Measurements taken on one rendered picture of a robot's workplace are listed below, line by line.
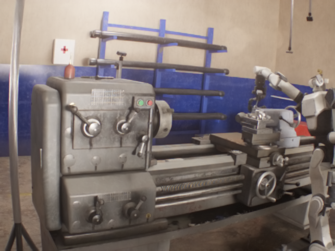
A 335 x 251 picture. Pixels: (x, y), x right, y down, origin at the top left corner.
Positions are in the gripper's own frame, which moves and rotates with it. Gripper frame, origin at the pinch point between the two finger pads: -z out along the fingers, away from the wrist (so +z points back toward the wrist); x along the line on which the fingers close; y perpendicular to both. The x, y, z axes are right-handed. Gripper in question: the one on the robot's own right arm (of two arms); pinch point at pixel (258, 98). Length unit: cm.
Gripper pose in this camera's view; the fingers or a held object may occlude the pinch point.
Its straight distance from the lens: 289.3
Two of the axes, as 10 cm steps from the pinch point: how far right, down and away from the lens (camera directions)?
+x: 10.0, 0.8, 0.4
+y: -0.2, -1.7, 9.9
